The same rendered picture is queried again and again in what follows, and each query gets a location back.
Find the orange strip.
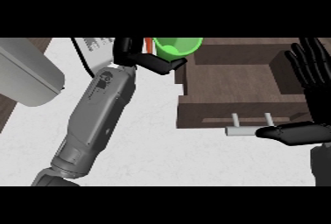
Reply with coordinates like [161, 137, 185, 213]
[144, 37, 156, 55]

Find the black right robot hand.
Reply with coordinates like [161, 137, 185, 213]
[255, 37, 331, 147]

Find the white panel with dark marks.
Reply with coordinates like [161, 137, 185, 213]
[71, 37, 119, 76]

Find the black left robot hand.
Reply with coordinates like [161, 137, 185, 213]
[113, 37, 190, 76]

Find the pale grey drawer handle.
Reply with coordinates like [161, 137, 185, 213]
[225, 112, 278, 137]

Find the pale grey appliance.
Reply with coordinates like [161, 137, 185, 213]
[0, 37, 67, 108]

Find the black cable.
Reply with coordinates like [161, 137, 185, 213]
[70, 37, 96, 79]

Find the brown wooden drawer front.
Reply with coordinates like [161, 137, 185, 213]
[175, 94, 323, 130]

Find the brown wooden drawer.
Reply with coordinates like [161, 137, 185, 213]
[173, 37, 331, 103]
[175, 94, 323, 130]

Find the green cup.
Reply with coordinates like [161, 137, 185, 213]
[151, 37, 204, 62]

